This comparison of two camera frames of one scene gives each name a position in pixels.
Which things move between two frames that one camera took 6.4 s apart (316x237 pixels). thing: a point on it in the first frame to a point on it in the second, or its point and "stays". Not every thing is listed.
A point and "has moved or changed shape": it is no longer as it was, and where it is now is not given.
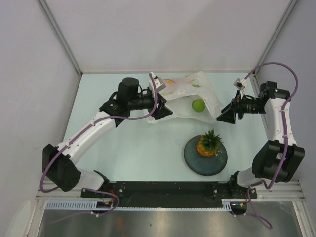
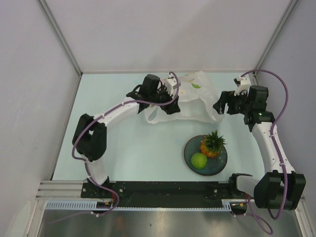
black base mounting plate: (169, 193) stays
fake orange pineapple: (208, 145) has moved or changed shape
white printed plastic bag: (190, 98) stays
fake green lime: (198, 104) to (199, 160)
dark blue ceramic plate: (204, 165) stays
